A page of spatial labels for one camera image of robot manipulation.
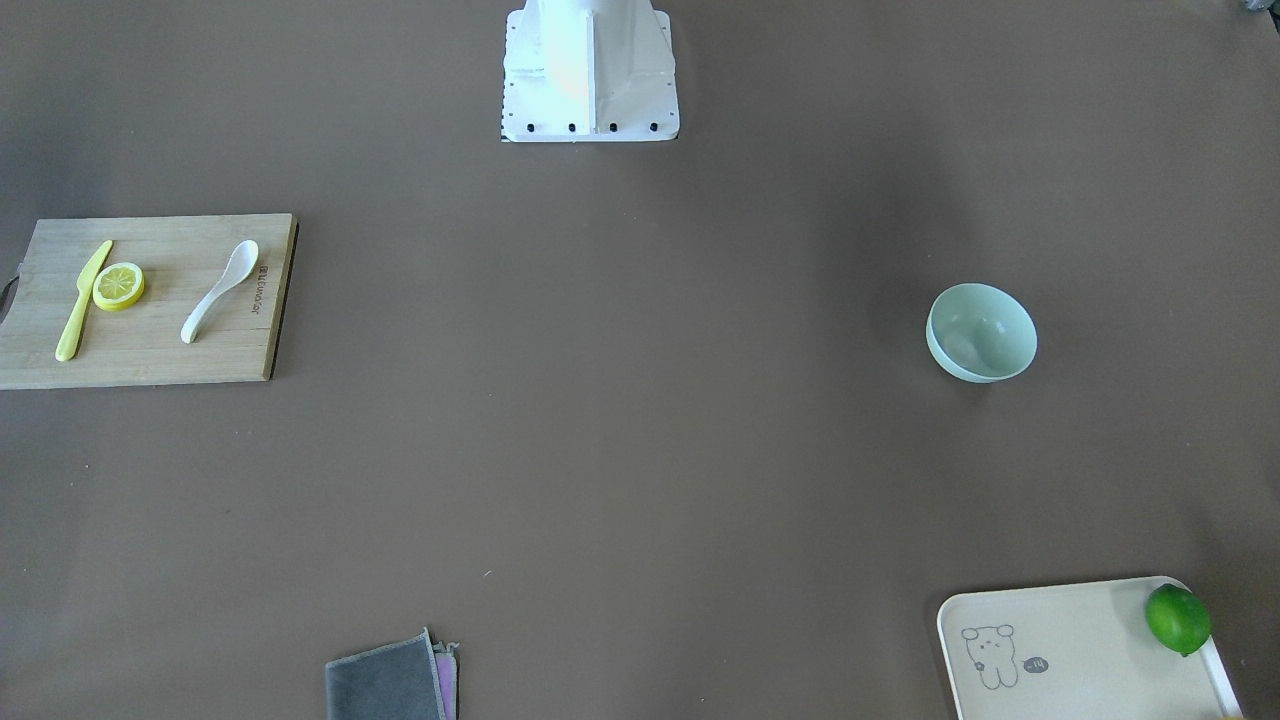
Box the green lime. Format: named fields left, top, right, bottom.
left=1144, top=583, right=1213, bottom=657

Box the white ceramic spoon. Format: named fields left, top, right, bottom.
left=180, top=240, right=260, bottom=345

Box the yellow plastic knife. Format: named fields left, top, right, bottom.
left=54, top=240, right=114, bottom=363

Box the yellow lemon slice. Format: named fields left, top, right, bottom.
left=92, top=263, right=146, bottom=313

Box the bamboo cutting board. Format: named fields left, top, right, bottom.
left=1, top=213, right=298, bottom=389

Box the grey folded cloth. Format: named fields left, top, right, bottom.
left=325, top=628, right=460, bottom=719

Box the cream cartoon tray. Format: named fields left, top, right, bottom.
left=936, top=577, right=1243, bottom=719

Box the mint green bowl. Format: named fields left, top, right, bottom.
left=925, top=283, right=1039, bottom=384

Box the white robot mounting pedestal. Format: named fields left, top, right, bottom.
left=500, top=1, right=681, bottom=143

